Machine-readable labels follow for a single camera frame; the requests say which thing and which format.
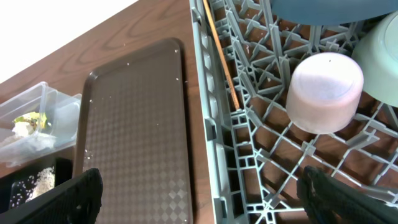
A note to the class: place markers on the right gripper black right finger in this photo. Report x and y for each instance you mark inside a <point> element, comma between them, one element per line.
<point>324,199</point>

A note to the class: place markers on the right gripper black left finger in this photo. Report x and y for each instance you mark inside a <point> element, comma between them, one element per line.
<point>77,200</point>

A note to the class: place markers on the white tissue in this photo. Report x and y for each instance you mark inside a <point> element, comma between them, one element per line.
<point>24,130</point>

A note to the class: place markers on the pink cup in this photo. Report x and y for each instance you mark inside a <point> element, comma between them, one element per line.
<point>324,93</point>

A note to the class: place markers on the mint green bowl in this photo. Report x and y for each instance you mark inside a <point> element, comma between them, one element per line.
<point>376,54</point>

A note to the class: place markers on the wooden chopstick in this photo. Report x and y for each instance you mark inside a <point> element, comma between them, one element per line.
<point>221,54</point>

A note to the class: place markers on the dark blue plate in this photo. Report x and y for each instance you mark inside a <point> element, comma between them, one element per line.
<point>331,12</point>

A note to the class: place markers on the green snack wrapper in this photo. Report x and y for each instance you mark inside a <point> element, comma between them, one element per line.
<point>35,119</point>

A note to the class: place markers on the black food waste tray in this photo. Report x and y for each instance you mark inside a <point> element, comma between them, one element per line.
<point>19,186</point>

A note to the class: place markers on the pile of white rice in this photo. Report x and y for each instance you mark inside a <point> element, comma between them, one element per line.
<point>45,182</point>

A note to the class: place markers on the clear plastic bin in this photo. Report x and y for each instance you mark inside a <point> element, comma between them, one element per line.
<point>62,112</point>

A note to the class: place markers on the brown serving tray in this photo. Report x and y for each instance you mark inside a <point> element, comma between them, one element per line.
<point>132,128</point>

